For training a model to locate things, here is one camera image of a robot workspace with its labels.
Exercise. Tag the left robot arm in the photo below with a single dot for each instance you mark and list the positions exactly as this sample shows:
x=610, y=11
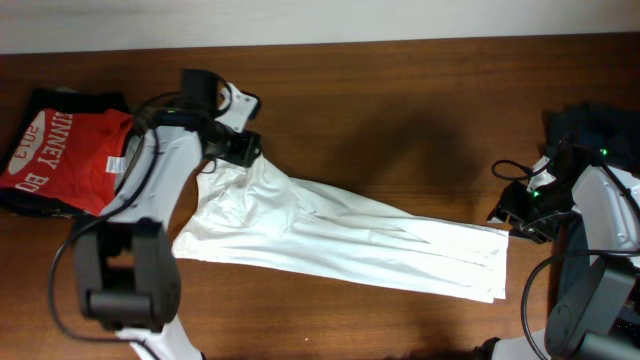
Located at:
x=127, y=278

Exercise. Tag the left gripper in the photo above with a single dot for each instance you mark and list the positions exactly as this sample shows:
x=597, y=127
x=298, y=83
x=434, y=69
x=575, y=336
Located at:
x=242, y=150

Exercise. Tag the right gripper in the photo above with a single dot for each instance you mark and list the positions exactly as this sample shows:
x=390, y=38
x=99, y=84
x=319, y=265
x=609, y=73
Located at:
x=509, y=204

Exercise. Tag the black garment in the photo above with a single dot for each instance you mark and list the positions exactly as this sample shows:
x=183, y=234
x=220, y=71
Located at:
x=67, y=102

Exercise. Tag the white t-shirt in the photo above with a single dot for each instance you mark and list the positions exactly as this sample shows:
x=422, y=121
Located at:
x=259, y=216

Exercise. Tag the grey garment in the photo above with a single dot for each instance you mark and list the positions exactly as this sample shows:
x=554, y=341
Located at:
x=130, y=154

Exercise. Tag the red printed t-shirt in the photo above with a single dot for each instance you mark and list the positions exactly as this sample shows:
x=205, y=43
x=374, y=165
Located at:
x=70, y=157

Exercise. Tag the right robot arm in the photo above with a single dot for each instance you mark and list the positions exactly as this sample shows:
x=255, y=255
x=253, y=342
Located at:
x=596, y=315

